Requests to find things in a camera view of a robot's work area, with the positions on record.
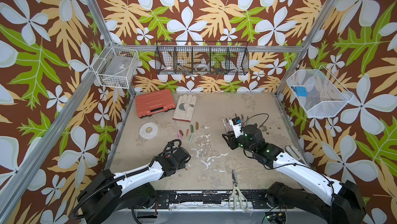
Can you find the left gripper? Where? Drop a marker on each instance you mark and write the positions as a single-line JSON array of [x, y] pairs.
[[183, 165]]

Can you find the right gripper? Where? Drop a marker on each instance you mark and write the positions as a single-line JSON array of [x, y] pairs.
[[231, 139]]

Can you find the brown white marker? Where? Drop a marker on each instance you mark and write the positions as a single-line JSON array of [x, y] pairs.
[[225, 126]]

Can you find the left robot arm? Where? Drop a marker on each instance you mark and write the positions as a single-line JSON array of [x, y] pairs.
[[109, 192]]

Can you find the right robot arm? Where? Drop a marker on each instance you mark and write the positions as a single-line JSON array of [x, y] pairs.
[[333, 201]]

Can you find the white tape roll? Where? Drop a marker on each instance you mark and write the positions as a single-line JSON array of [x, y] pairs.
[[149, 130]]

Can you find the beige work glove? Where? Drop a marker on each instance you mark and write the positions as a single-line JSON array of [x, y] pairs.
[[185, 108]]

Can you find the red plastic tool case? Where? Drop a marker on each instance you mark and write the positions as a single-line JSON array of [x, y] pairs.
[[154, 102]]

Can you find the blue object in basket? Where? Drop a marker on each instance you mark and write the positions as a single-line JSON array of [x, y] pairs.
[[301, 91]]

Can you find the white mesh basket right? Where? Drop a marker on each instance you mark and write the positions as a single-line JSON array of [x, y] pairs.
[[327, 96]]

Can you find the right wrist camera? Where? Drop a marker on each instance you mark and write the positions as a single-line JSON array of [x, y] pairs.
[[236, 124]]

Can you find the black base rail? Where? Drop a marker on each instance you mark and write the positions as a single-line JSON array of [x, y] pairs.
[[163, 200]]

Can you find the white-handled scissors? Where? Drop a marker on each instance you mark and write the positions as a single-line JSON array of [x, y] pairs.
[[237, 198]]

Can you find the black wire basket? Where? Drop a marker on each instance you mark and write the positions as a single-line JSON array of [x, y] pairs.
[[201, 57]]

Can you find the white wire basket left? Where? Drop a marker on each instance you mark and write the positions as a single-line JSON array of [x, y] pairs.
[[115, 66]]

